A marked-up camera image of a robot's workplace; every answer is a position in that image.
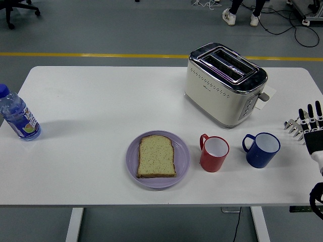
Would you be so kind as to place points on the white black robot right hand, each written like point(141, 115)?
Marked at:
point(314, 142)

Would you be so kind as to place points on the blue cup white inside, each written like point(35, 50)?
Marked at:
point(260, 153)

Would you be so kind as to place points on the red cup white inside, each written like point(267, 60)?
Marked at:
point(212, 157)

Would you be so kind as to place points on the slice of toast bread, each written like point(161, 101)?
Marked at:
point(156, 157)

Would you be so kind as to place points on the silver metal toast rack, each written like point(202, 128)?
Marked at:
point(294, 127)

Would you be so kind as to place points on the white paper card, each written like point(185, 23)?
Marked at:
point(268, 92)

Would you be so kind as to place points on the white table leg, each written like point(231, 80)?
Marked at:
point(74, 224)
point(260, 224)

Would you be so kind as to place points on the cream chrome two-slot toaster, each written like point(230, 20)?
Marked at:
point(217, 100)

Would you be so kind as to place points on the grey under-table control box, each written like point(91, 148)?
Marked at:
point(230, 209)

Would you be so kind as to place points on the purple round plate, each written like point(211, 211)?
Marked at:
point(181, 161)

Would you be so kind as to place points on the person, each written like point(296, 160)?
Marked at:
point(234, 11)

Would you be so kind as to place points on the clear bottle blue cap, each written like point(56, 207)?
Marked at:
point(21, 118)

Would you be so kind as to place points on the black office chair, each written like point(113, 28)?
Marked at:
point(10, 10)

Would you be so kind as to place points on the metal equipment frame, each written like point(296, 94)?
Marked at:
point(309, 10)

